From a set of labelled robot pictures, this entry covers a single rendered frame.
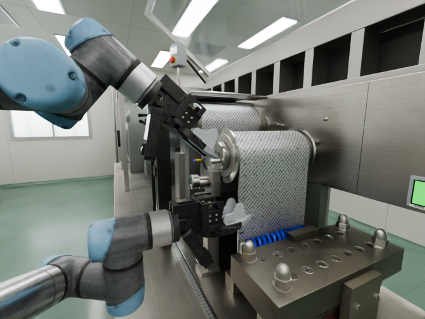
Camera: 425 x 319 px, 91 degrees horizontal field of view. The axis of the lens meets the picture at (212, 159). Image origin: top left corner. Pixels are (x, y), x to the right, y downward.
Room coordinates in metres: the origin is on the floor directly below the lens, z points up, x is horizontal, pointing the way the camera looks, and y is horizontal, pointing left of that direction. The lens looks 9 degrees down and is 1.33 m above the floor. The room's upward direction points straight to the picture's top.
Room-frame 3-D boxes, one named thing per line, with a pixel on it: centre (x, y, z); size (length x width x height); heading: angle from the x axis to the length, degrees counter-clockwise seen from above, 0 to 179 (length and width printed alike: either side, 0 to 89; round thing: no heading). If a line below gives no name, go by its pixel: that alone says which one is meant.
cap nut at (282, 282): (0.35, -0.13, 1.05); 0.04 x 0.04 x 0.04
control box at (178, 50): (1.06, 0.17, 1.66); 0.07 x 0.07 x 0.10; 43
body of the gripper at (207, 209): (0.45, 0.04, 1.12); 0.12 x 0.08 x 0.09; 115
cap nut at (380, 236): (0.49, -0.42, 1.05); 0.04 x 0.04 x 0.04
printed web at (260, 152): (0.73, -0.09, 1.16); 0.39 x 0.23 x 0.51; 25
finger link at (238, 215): (0.48, -0.07, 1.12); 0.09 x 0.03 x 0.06; 114
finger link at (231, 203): (0.51, -0.05, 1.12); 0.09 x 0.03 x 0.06; 116
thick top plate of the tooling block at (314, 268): (0.46, -0.26, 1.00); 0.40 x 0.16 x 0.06; 115
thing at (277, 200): (0.55, -0.17, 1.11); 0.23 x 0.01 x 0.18; 115
